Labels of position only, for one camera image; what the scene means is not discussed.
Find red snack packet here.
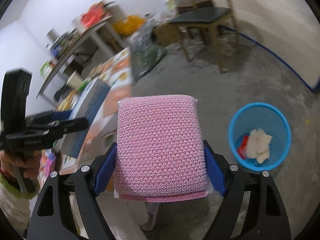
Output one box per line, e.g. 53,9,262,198
237,135,249,159

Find pink mesh sponge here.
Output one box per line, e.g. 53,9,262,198
114,95,213,203

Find blue trash bin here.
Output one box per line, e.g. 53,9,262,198
228,102,291,172

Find person's left hand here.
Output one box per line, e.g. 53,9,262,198
1,151,41,178

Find green packet on side table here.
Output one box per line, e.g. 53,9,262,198
40,61,54,79

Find white paper cup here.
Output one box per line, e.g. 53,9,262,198
66,71,84,89

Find white crumpled tissue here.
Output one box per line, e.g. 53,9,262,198
246,128,272,164

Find patterned tablecloth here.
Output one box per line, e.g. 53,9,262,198
60,47,132,174

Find grey side table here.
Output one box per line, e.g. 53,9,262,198
36,16,127,107

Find red plastic bag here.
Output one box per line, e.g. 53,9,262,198
80,3,106,28

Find orange plastic bag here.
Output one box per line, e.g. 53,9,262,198
112,15,146,37

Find white mattress with blue edge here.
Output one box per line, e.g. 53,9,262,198
204,0,320,92

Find wooden chair near fridge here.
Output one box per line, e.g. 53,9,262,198
169,0,239,74

